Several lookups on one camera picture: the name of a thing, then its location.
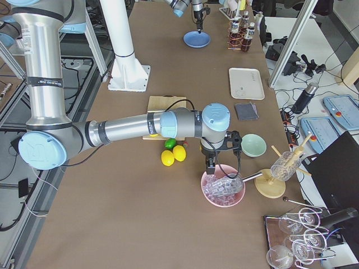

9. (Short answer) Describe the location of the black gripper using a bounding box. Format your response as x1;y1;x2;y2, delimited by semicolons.
200;131;242;175
193;7;210;34

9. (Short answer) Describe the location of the blue plate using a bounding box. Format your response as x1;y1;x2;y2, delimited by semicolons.
183;31;211;48

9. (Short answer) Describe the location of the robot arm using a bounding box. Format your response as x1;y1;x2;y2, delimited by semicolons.
10;1;242;174
165;0;210;34

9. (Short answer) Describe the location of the metal ice scoop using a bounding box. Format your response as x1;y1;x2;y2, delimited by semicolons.
218;172;263;196

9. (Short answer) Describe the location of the yellow lemon upper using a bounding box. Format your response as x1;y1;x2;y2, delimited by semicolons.
172;145;187;161

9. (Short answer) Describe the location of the yellow lemon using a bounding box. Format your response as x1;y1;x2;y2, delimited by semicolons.
161;150;174;166
172;145;187;161

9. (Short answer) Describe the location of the dark tea bottle middle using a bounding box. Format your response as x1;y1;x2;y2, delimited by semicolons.
229;17;240;48

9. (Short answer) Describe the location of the dark tea bottle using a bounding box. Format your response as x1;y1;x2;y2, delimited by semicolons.
229;17;240;48
241;22;255;52
241;11;249;33

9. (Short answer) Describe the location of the pink cup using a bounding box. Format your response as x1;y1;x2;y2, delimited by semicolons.
227;0;238;11

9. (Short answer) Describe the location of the yellow lemon lower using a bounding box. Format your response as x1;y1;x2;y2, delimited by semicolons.
161;150;174;166

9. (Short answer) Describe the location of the pink ice bowl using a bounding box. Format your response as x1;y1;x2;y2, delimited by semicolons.
201;165;246;207

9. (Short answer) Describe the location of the green lime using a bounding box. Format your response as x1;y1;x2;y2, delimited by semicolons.
164;138;177;150

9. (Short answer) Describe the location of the green bowl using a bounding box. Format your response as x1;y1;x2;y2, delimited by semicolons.
241;134;267;157

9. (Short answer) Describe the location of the dark tea bottle far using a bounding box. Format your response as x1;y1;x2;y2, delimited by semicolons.
241;11;249;33

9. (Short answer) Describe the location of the dark tea bottle near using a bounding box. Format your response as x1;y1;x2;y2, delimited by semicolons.
241;22;255;52

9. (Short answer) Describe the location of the wooden cup tree stand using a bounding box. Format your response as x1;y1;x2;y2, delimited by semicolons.
255;133;311;198

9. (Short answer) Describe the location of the grey cloth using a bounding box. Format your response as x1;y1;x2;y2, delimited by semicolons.
234;103;259;120

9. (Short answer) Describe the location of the cream rabbit tray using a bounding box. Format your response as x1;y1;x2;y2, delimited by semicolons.
229;67;265;100

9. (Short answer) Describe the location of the glass mug on stand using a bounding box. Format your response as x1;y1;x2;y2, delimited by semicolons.
270;151;301;182

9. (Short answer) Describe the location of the wooden cutting board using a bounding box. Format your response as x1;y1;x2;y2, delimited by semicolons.
142;95;186;141

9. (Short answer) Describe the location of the black thermos bottle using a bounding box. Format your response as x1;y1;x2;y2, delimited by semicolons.
291;82;319;114

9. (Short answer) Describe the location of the blue teach pendant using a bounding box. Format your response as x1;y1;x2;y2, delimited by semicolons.
323;95;358;131
300;117;342;154

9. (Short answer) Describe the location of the wine glass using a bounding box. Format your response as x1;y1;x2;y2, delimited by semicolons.
266;245;294;269

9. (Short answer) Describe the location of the black laptop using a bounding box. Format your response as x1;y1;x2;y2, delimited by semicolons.
302;131;358;209

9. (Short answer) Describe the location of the white wire cup rack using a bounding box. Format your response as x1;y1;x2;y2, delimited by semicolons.
219;0;251;21

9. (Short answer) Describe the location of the copper wire bottle rack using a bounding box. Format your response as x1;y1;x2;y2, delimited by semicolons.
227;15;255;52

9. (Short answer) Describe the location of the white camera stand base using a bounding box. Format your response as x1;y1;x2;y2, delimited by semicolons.
100;0;150;92

